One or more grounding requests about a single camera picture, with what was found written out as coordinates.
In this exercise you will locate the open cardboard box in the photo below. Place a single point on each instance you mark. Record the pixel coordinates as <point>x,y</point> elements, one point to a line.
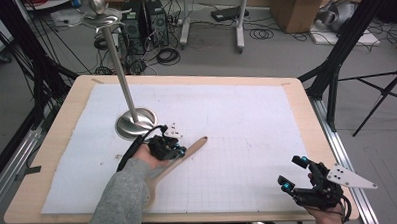
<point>293,12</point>

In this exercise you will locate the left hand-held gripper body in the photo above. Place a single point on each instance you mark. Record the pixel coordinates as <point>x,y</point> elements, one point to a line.
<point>161,148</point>

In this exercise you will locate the black computer tower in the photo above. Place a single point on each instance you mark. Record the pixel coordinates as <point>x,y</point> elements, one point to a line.
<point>133,27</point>
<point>156,23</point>

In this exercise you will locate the beige slotted spoon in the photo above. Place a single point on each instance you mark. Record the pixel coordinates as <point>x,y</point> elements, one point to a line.
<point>194,145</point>

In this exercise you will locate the black tape strip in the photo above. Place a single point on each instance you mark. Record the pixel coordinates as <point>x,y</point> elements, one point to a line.
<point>30,172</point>

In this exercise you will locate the black flat device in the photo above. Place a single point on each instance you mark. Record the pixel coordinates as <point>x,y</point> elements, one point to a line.
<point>228,13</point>

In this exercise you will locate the black tripod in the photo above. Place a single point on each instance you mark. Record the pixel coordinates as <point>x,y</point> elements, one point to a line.
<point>382,92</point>

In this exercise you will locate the metal utensil stand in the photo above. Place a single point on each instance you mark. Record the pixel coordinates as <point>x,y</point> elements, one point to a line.
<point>118,66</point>

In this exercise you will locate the white grid paper mat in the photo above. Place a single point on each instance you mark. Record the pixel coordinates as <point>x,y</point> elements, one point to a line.
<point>237,124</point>

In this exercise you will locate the person's right hand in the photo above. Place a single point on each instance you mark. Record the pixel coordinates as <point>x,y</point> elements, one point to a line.
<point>327,217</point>

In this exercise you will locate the grey bag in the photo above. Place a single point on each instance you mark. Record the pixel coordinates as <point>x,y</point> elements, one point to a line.
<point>340,15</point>

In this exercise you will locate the black metal frame post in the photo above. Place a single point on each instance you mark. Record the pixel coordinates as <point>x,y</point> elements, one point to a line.
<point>357,29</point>
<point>41,74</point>

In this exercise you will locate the white stand leg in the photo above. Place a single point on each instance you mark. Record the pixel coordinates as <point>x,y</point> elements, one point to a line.
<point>185,25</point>
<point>240,27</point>

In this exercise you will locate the aluminium rail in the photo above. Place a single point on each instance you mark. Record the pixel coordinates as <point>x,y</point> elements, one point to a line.
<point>12,178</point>
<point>344,147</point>

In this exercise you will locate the white foam board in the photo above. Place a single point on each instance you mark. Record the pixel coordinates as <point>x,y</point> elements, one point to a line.
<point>364,39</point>

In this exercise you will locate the person's left hand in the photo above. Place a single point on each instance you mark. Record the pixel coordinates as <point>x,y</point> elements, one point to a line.
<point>146,157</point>

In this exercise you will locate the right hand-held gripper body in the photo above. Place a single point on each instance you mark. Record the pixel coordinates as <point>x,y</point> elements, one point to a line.
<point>322,191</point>

